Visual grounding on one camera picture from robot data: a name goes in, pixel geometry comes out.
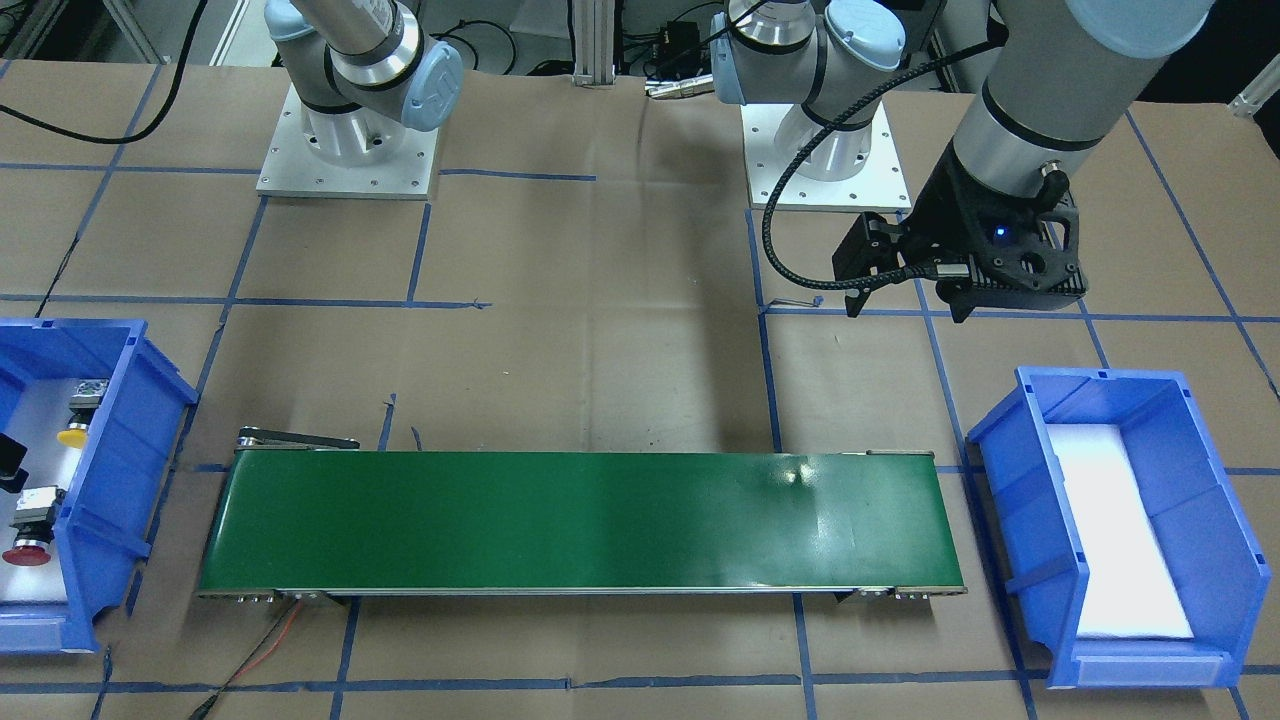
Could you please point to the green conveyor belt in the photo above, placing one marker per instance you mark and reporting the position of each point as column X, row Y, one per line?
column 344, row 522

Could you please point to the blue plastic bin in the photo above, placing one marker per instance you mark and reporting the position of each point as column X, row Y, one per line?
column 1216, row 563
column 114, row 493

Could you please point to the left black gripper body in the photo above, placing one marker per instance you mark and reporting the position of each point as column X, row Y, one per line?
column 942, row 219

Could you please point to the yellow push button switch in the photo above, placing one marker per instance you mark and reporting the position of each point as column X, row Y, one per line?
column 86, row 399

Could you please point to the aluminium frame post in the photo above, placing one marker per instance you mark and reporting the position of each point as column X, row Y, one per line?
column 595, row 39

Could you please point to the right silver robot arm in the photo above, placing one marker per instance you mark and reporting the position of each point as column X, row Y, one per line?
column 151, row 213

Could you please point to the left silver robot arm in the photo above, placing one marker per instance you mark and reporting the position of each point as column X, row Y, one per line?
column 1065, row 72

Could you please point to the black power adapter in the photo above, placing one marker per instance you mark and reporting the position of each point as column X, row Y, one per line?
column 676, row 53

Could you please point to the red push button switch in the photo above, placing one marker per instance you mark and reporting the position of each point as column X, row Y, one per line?
column 36, row 511

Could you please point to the white foam pad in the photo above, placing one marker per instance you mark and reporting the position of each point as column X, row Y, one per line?
column 1129, row 593
column 39, row 412

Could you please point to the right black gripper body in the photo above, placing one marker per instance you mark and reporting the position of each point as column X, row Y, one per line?
column 9, row 454

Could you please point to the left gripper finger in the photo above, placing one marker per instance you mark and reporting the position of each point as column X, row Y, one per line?
column 855, row 300
column 963, row 301

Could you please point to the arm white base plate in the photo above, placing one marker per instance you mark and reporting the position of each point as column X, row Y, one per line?
column 849, row 171
column 357, row 155

